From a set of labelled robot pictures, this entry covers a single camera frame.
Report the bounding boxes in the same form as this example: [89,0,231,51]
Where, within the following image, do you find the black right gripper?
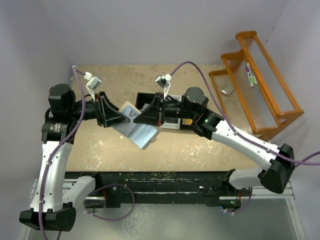
[134,92,197,127]

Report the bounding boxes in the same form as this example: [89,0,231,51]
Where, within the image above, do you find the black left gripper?
[68,90,130,127]

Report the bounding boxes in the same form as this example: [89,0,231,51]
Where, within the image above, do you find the white patterned credit card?
[121,104,141,120]

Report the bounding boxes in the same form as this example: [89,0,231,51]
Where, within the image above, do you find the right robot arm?
[133,87,295,196]

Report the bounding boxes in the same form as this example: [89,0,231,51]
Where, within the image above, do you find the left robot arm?
[19,83,130,233]

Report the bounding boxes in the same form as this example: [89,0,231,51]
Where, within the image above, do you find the white cards in bin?
[140,103,149,113]

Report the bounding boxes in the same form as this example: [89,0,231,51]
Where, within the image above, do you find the gold cards in bin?
[182,118,193,126]

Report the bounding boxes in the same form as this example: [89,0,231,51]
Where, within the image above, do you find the small grey red box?
[221,84,235,96]

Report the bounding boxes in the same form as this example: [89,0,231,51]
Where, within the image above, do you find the orange wooden rack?
[209,30,304,141]

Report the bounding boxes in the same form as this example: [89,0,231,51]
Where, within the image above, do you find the markers on rack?
[241,61,260,91]

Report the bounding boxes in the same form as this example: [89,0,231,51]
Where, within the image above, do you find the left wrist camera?
[83,72,102,102]

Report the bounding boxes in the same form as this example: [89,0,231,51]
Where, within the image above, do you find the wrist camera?
[83,72,102,102]
[155,73,172,99]

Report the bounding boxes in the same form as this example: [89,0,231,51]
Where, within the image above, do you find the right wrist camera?
[155,73,172,99]

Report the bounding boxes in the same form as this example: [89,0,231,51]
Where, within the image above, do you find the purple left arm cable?
[38,69,87,240]

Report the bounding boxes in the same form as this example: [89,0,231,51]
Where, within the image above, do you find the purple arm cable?
[38,69,87,240]
[169,60,320,166]

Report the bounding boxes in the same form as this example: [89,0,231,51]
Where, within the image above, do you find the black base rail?
[64,171,251,209]

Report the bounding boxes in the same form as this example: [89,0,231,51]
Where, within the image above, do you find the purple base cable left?
[83,184,136,222]

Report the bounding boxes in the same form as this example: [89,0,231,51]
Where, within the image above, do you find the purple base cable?
[83,184,136,222]
[222,187,253,215]

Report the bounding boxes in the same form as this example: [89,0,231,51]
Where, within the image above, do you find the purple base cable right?
[222,187,253,215]

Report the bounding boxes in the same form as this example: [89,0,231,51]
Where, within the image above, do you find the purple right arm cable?
[169,60,320,166]

